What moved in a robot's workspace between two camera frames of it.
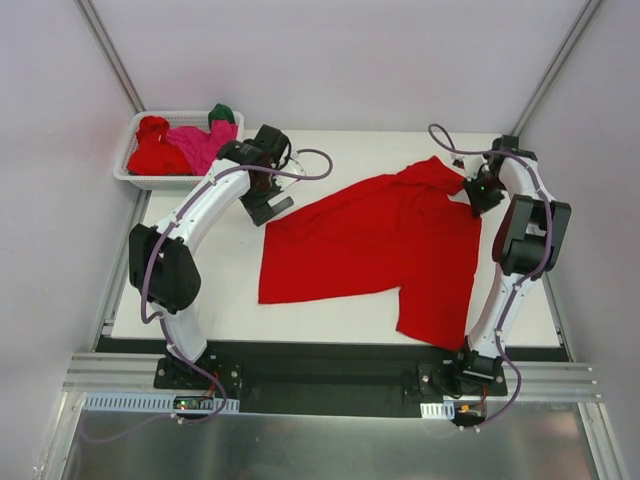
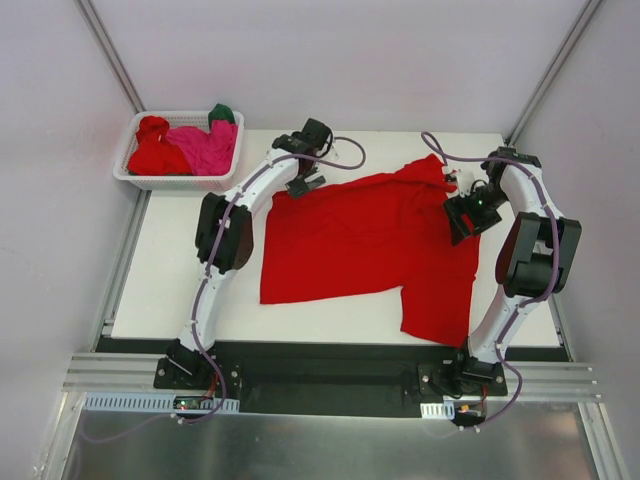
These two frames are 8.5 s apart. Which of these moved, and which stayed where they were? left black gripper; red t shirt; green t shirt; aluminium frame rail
Moved: left black gripper
Stayed: green t shirt; aluminium frame rail; red t shirt
